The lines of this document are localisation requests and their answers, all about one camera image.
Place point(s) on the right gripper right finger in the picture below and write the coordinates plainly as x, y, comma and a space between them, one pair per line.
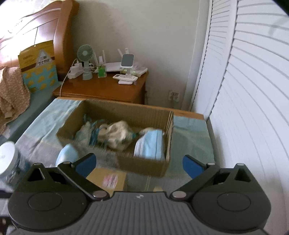
201, 174

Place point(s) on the floral blue drawstring pouch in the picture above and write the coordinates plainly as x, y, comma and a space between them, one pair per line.
88, 133

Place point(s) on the brown cardboard box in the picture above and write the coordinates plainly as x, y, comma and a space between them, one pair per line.
138, 117

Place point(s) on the white remote control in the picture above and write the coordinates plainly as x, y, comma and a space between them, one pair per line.
125, 79

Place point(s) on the brown dotted fabric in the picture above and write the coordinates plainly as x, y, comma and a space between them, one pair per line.
15, 95

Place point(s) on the small white smart display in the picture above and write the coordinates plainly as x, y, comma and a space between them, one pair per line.
127, 63

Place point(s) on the white wall outlet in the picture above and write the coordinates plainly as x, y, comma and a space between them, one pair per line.
173, 96

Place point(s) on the white lidded clear jar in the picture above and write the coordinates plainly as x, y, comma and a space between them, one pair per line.
13, 166

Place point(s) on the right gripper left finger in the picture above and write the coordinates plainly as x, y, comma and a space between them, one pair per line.
75, 173

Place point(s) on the white louvered closet doors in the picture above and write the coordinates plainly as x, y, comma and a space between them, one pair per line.
242, 91

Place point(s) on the wooden bed headboard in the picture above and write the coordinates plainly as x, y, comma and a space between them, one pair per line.
54, 22

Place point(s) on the blue face mask stack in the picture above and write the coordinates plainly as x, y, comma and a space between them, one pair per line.
150, 144

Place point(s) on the green grey plaid blanket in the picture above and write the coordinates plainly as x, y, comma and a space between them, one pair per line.
190, 137

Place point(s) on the green spray bottle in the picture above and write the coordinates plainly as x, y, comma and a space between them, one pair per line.
102, 73

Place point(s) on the beige drawstring pouch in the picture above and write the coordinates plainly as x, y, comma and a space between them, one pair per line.
117, 135

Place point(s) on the wooden nightstand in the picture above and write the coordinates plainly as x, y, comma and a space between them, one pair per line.
103, 88

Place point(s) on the white wifi router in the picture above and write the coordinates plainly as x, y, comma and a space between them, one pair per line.
110, 67

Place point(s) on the green desk fan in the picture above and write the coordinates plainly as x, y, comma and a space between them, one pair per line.
85, 54

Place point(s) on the white power strip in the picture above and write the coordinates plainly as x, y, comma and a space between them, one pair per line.
75, 70

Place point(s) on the yellow blue paper bag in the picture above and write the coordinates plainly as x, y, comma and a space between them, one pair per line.
38, 67

